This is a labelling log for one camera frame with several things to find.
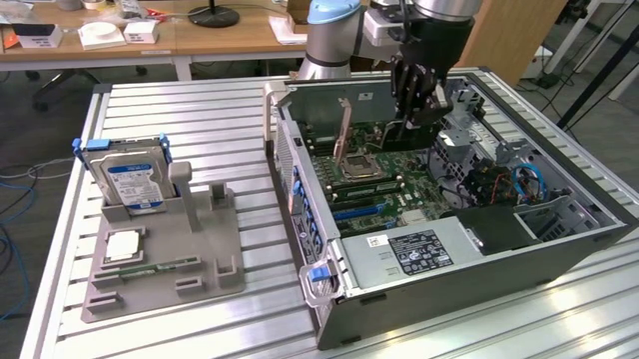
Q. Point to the metal disk bay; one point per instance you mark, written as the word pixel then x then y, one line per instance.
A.
pixel 553 220

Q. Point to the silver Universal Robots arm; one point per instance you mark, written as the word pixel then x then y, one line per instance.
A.
pixel 327 37

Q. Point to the black slanted pole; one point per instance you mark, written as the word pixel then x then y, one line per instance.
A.
pixel 593 78

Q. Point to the white box with black top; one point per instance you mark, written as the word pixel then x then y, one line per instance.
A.
pixel 37 37

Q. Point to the graphics card with metal bracket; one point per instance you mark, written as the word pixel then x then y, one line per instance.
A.
pixel 344 127

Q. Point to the gray cup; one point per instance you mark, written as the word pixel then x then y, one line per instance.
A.
pixel 68 4

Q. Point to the blue expansion slot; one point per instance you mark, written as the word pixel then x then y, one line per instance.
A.
pixel 359 213

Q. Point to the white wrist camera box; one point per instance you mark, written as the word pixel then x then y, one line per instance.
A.
pixel 379 28

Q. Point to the small silver heatsink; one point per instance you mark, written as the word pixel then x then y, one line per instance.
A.
pixel 416 217

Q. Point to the green motherboard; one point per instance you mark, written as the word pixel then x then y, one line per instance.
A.
pixel 413 187

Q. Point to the black office chair base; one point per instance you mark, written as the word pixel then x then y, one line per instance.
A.
pixel 64 80

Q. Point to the wooden desk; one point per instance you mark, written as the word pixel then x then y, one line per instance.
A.
pixel 64 54

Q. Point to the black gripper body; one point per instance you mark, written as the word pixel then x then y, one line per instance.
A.
pixel 439 45

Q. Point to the white desk frame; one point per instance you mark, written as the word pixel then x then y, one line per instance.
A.
pixel 579 33

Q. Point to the installed labelled RAM stick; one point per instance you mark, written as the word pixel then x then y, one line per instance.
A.
pixel 369 188

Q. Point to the perforated metal drive cage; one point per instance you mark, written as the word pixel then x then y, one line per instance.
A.
pixel 456 153

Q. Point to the small white labelled box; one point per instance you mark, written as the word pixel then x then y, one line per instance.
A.
pixel 140 33

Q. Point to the gray printed parts rack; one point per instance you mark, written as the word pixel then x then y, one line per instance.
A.
pixel 164 239

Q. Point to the gray power supply unit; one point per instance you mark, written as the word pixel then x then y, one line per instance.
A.
pixel 379 261

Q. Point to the stack of white papers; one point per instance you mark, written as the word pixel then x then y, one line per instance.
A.
pixel 287 31

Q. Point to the open black PC case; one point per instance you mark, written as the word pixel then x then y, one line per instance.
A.
pixel 449 299

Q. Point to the silver CPU chip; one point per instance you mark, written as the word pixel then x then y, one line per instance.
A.
pixel 121 246

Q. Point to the hard disk with blue caddy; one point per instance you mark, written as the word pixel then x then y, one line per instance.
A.
pixel 132 183

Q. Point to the green RAM stick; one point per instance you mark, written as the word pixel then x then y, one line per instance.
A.
pixel 164 266

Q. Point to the brown cardboard box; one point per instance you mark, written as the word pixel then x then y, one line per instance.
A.
pixel 299 11

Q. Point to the metal CPU socket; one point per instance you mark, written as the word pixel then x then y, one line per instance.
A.
pixel 359 166

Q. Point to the wooden cabinet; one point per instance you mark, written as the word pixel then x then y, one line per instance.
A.
pixel 519 33

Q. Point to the black round lamp base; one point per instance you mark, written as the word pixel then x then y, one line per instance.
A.
pixel 215 18

